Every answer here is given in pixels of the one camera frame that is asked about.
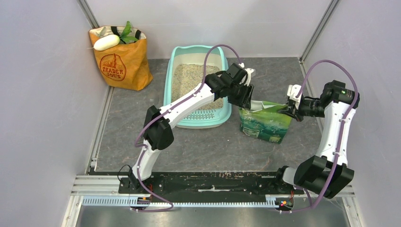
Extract teal plastic litter box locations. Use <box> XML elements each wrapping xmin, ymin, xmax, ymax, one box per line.
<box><xmin>163</xmin><ymin>45</ymin><xmax>232</xmax><ymax>129</ymax></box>

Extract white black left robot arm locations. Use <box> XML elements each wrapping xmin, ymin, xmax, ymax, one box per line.
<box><xmin>125</xmin><ymin>63</ymin><xmax>255</xmax><ymax>193</ymax></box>

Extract white daikon radish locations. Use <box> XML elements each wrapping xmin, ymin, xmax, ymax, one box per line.
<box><xmin>93</xmin><ymin>35</ymin><xmax>120</xmax><ymax>51</ymax></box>

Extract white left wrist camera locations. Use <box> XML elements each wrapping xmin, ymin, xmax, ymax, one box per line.
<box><xmin>239</xmin><ymin>63</ymin><xmax>255</xmax><ymax>86</ymax></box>

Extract aluminium rail frame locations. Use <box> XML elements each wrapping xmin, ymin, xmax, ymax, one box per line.
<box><xmin>62</xmin><ymin>175</ymin><xmax>364</xmax><ymax>227</ymax></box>

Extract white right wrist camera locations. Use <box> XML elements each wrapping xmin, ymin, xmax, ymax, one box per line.
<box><xmin>287</xmin><ymin>85</ymin><xmax>301</xmax><ymax>102</ymax></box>

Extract green leafy vegetable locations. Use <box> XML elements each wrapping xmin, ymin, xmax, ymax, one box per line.
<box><xmin>120</xmin><ymin>21</ymin><xmax>139</xmax><ymax>44</ymax></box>

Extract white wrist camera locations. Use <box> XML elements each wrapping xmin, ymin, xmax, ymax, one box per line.
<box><xmin>287</xmin><ymin>85</ymin><xmax>301</xmax><ymax>102</ymax></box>
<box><xmin>239</xmin><ymin>63</ymin><xmax>255</xmax><ymax>86</ymax></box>

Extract beige cat litter pellets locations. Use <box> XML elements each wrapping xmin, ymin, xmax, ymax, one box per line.
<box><xmin>171</xmin><ymin>64</ymin><xmax>224</xmax><ymax>110</ymax></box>

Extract green litter bag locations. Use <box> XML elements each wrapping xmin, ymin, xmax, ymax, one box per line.
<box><xmin>239</xmin><ymin>100</ymin><xmax>292</xmax><ymax>144</ymax></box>

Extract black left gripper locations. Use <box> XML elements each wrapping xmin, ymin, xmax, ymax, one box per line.
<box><xmin>227</xmin><ymin>82</ymin><xmax>254</xmax><ymax>111</ymax></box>

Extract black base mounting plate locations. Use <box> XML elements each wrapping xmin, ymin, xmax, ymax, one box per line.
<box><xmin>117</xmin><ymin>171</ymin><xmax>304</xmax><ymax>203</ymax></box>

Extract orange Trader Joe's paper bag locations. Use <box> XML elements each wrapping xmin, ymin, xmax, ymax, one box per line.
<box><xmin>94</xmin><ymin>28</ymin><xmax>153</xmax><ymax>91</ymax></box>

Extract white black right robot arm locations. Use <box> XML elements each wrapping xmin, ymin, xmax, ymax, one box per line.
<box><xmin>273</xmin><ymin>80</ymin><xmax>359</xmax><ymax>199</ymax></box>

